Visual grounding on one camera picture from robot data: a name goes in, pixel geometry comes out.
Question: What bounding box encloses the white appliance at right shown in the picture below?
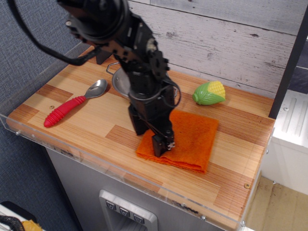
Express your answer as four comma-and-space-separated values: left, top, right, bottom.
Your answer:
261, 90, 308, 194

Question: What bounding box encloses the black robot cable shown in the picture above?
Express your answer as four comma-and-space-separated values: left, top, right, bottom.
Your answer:
7, 0, 102, 66

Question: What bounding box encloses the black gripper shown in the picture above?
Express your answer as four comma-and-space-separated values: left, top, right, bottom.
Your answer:
128, 89, 176, 158

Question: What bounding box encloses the clear acrylic table guard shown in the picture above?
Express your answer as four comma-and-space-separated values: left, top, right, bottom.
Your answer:
8, 30, 280, 231

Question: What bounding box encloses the orange cloth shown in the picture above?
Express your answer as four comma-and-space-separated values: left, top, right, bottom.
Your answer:
136, 110, 219, 174

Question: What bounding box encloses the right black vertical post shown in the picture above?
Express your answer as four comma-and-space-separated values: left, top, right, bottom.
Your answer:
269, 8, 308, 119

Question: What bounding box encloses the red handled metal spoon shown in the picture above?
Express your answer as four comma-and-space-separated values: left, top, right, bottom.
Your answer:
43, 79, 108, 128

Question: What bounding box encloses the black braided cable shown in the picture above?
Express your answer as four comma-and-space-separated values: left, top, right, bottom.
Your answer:
0, 215, 24, 231

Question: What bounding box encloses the left black vertical post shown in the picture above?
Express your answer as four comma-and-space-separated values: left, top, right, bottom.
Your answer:
96, 47, 113, 65

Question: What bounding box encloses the grey cabinet with dispenser panel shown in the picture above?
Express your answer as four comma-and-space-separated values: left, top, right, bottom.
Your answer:
47, 149, 220, 231

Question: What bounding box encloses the toy corn cob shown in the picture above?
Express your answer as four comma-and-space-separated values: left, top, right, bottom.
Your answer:
192, 81, 226, 105

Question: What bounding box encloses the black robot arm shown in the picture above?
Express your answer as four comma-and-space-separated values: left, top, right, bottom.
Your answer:
59, 0, 178, 157

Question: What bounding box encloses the black vertical post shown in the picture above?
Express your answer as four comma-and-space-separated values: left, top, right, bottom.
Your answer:
269, 8, 308, 119
96, 47, 113, 65

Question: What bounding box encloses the yellow object bottom left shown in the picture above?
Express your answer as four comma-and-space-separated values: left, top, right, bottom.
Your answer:
22, 220, 43, 231

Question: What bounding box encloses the steel bowl with handles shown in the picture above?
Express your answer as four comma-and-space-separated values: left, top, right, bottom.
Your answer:
106, 62, 180, 107

